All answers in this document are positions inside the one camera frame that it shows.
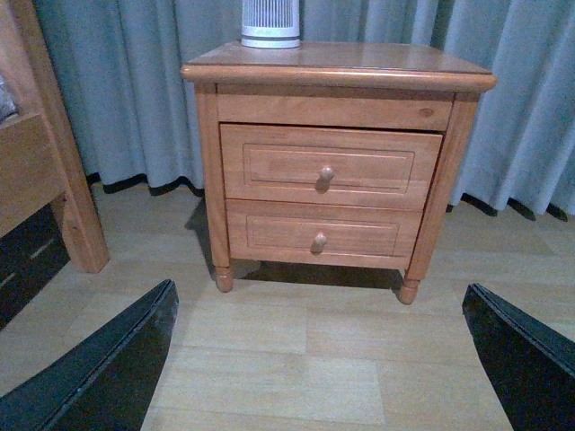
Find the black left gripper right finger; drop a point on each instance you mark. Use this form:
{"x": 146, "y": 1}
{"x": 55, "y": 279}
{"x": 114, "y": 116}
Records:
{"x": 530, "y": 366}

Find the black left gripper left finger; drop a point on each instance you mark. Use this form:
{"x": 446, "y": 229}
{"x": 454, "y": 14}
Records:
{"x": 108, "y": 380}

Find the wooden drawer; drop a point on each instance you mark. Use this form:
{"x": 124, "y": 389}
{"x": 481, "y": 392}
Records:
{"x": 322, "y": 234}
{"x": 349, "y": 167}

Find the dark under-bed storage box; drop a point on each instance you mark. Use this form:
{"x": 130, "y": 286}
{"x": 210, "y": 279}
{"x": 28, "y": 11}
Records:
{"x": 31, "y": 255}

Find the wooden nightstand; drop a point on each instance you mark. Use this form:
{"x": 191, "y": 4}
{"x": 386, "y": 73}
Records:
{"x": 341, "y": 85}

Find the grey curtain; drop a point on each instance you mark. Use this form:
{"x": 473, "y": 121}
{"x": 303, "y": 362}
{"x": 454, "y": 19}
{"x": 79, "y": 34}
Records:
{"x": 118, "y": 67}

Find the white ribbed lamp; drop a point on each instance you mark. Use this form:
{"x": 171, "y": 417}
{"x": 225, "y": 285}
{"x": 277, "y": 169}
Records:
{"x": 270, "y": 24}

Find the wooden bed frame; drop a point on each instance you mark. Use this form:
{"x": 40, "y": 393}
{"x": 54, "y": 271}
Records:
{"x": 40, "y": 163}

